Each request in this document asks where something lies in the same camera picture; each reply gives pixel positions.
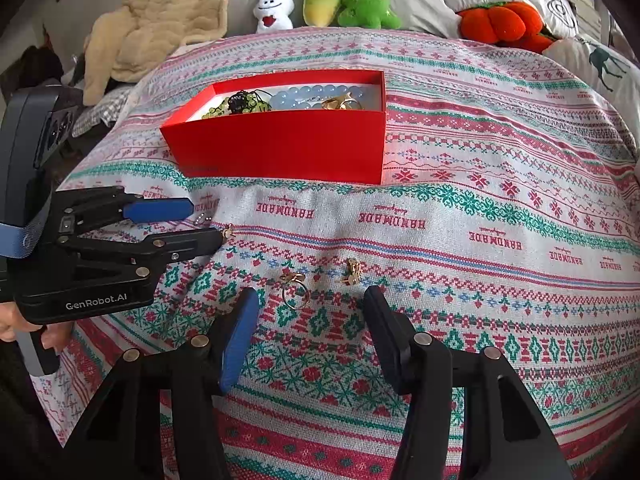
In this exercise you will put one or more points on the person's left hand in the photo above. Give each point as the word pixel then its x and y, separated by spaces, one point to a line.
pixel 57 337

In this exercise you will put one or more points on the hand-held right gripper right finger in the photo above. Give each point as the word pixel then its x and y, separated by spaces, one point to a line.
pixel 385 330

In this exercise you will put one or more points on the grey checked cloth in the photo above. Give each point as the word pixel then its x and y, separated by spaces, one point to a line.
pixel 100 115

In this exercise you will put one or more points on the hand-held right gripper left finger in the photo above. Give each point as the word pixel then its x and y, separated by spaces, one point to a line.
pixel 240 340

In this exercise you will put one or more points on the white deer print pillow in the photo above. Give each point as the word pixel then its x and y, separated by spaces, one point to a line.
pixel 595 70

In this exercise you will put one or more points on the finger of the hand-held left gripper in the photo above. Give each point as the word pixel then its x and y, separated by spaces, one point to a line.
pixel 190 241
pixel 160 210

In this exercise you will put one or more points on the red cardboard box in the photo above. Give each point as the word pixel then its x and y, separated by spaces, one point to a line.
pixel 280 145

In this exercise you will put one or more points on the white bunny plush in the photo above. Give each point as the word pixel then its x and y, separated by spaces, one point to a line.
pixel 272 10

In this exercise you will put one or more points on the patterned red green tablecloth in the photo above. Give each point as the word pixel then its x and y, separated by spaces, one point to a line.
pixel 450 285

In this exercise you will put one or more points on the gold dangling earring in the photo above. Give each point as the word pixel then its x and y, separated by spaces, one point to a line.
pixel 351 270

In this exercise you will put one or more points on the cream fleece blanket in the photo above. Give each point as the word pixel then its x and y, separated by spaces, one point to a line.
pixel 165 20

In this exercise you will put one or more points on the green tree plush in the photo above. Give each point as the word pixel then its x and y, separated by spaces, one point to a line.
pixel 367 2

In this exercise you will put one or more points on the orange pumpkin plush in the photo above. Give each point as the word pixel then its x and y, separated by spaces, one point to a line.
pixel 500 22

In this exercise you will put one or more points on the small gold stud earring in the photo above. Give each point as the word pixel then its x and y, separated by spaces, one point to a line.
pixel 229 232

